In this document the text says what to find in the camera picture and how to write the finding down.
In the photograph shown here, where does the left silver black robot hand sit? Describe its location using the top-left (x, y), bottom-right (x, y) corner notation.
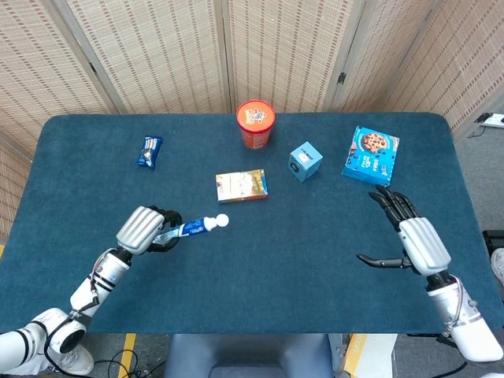
top-left (116, 204), bottom-right (183, 256)

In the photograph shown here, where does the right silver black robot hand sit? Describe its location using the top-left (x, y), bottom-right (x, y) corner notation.
top-left (356, 183), bottom-right (452, 276)

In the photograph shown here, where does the white blue toothpaste tube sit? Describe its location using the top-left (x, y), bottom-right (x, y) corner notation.
top-left (153, 213), bottom-right (230, 246)

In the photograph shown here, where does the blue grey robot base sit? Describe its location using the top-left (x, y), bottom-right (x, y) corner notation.
top-left (163, 333), bottom-right (335, 378)

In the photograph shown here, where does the dark blue cloth-covered table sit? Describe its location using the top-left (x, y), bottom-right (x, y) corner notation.
top-left (0, 112), bottom-right (504, 335)

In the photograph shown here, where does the black box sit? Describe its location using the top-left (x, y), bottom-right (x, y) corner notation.
top-left (482, 229), bottom-right (504, 257)

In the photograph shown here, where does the white shoe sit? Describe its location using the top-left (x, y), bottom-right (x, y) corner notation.
top-left (50, 346), bottom-right (95, 376)
top-left (489, 247), bottom-right (504, 281)

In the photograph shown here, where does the dark blue cookie snack packet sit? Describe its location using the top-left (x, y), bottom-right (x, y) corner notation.
top-left (135, 135), bottom-right (165, 169)

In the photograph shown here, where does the blue cookie box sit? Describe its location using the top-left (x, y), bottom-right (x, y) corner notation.
top-left (340, 125), bottom-right (400, 189)

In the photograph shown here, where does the yellow white flat carton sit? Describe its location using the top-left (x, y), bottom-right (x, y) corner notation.
top-left (215, 169), bottom-right (269, 204)

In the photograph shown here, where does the brown cardboard box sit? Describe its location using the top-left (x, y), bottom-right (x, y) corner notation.
top-left (343, 333), bottom-right (398, 375)

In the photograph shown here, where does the woven bamboo screen panel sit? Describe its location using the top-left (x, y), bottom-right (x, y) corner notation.
top-left (384, 0), bottom-right (504, 137)
top-left (0, 0), bottom-right (119, 154)
top-left (0, 133), bottom-right (35, 237)
top-left (222, 0), bottom-right (367, 115)
top-left (66, 0), bottom-right (232, 115)
top-left (328, 0), bottom-right (446, 114)

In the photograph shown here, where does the white power strip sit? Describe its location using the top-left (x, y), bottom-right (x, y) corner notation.
top-left (474, 112), bottom-right (504, 129)

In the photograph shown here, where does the small light blue cube box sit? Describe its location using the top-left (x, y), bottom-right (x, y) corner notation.
top-left (287, 141), bottom-right (324, 183)

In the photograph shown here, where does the orange cylindrical snack canister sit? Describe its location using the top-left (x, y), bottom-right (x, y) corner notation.
top-left (235, 99), bottom-right (276, 150)

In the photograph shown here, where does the black floor cable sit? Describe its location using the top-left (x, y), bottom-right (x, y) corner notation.
top-left (94, 348), bottom-right (166, 378)

